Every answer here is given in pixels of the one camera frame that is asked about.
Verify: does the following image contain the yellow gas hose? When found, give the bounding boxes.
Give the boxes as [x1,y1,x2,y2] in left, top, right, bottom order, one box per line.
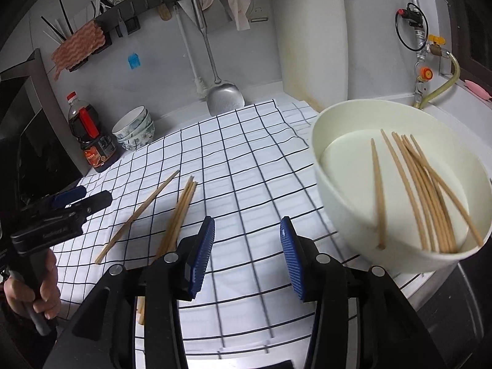
[419,56,461,110]

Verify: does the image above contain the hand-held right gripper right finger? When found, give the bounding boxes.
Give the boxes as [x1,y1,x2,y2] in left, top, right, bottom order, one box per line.
[279,216,450,369]

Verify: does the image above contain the black chopstick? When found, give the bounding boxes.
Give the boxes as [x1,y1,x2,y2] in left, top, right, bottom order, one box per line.
[58,0,74,35]
[41,16,65,42]

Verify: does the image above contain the black valve with red knob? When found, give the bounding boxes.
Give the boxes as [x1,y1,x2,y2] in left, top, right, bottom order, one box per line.
[399,6,423,27]

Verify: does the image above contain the pink striped dishcloth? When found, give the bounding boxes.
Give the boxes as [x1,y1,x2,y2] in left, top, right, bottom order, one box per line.
[52,21,106,81]

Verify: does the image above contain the dark sauce bottle red cap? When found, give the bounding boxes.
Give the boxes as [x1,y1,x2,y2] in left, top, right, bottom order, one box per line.
[67,91,118,173]

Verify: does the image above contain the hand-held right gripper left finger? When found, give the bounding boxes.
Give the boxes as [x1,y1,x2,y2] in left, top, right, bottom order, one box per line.
[42,215,216,369]

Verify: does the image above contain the black cable loop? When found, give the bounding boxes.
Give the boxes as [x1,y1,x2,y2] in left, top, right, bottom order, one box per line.
[395,3,428,51]

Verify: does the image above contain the dark window frame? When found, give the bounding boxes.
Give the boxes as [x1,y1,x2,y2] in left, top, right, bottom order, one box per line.
[448,0,492,73]

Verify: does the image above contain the white long-handled utensil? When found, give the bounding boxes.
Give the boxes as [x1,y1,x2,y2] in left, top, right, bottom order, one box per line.
[174,4,206,98]

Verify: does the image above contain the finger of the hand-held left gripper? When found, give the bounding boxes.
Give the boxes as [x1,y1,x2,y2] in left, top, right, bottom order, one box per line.
[71,190,113,218]
[50,185,88,207]

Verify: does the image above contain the bundle of wooden chopsticks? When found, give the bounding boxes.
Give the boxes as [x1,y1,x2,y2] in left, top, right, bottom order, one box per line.
[380,129,485,254]

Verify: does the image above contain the brass valve yellow handle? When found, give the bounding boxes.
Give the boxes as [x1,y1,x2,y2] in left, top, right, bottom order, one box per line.
[426,35,448,58]

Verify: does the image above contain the pink soap bar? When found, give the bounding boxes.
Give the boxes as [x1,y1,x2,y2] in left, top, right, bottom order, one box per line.
[464,79,492,102]

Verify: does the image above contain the person's left hand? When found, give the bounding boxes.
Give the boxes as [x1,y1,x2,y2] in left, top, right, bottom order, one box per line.
[2,253,60,319]

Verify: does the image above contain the pile of wooden chopsticks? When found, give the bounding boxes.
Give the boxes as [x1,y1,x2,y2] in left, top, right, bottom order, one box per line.
[135,176,198,325]

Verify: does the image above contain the metal spatula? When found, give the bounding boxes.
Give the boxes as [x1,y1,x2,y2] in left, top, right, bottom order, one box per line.
[188,0,245,117]

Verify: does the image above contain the white black checked cloth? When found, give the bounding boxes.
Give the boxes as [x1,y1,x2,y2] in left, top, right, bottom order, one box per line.
[50,98,423,358]

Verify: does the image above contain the patterned ceramic bowls stack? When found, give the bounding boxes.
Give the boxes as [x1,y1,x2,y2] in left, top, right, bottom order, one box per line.
[115,113,155,152]

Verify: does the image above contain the black range hood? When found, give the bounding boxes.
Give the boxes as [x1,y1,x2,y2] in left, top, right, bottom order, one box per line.
[0,48,83,208]

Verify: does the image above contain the large white plastic bowl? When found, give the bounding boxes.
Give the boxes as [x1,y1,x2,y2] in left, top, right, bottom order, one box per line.
[309,99,492,274]

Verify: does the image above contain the patterned white ceramic bowl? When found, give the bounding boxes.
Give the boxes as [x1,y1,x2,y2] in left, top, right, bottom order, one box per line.
[112,106,150,139]

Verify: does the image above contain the beige hanging cloth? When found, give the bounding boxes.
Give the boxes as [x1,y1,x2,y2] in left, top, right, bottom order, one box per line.
[202,0,252,31]

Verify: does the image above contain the white hanging peeler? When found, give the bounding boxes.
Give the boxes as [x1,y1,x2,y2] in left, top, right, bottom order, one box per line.
[246,0,270,23]

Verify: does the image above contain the grey cleaver blade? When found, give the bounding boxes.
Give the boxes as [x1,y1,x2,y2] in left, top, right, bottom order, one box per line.
[188,4,240,32]

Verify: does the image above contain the wooden chopstick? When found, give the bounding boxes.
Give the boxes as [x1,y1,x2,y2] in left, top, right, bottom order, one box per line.
[95,170,181,265]

